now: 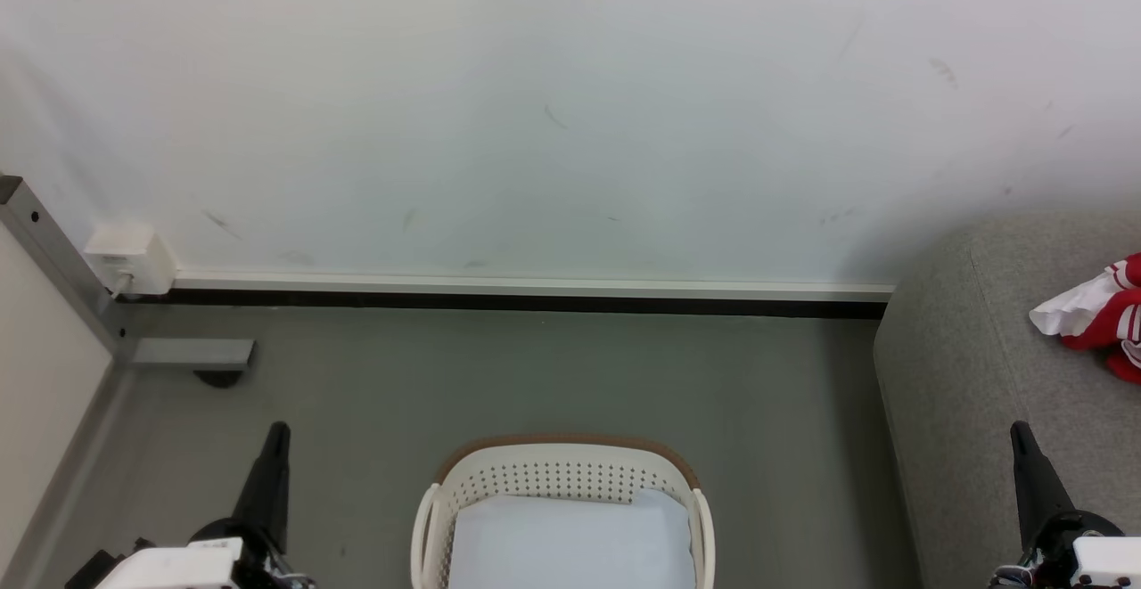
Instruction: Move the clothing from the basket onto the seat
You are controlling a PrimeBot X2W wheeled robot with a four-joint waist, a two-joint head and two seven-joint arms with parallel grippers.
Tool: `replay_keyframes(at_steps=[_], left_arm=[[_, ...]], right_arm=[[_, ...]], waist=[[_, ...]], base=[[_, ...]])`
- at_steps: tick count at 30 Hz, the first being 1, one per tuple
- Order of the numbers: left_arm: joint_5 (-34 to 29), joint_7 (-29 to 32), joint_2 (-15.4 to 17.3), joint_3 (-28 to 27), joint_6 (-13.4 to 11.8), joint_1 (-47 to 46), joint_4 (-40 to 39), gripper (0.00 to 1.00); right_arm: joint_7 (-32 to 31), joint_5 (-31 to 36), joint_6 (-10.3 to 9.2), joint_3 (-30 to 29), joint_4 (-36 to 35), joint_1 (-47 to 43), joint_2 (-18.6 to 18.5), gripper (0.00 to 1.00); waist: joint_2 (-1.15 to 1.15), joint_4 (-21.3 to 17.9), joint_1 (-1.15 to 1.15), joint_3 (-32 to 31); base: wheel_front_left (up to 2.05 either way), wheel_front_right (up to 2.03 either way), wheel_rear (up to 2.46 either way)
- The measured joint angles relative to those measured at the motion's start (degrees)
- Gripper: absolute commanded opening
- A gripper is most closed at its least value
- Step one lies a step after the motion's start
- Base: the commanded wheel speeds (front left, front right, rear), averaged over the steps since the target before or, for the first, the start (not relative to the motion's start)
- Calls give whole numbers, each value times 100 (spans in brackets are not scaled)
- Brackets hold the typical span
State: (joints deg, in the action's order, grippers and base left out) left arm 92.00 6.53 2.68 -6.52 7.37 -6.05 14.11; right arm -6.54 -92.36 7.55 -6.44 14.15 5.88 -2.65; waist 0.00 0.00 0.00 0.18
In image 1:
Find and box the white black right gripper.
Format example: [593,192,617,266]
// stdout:
[989,421,1141,589]

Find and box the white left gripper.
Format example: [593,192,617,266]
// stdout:
[94,421,313,589]

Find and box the red white sports jersey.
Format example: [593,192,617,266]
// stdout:
[1029,252,1141,385]

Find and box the beige perforated laundry basket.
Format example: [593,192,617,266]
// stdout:
[410,433,717,589]

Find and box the grey fabric sofa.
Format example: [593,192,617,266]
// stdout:
[873,209,1141,589]

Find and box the beige partition panel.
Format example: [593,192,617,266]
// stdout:
[0,222,115,577]

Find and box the white black baseboard strip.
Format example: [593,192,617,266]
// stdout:
[116,269,896,321]

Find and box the white wall power adapter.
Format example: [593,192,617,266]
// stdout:
[83,223,178,297]

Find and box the grey metal frame post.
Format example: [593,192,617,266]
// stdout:
[0,174,258,372]

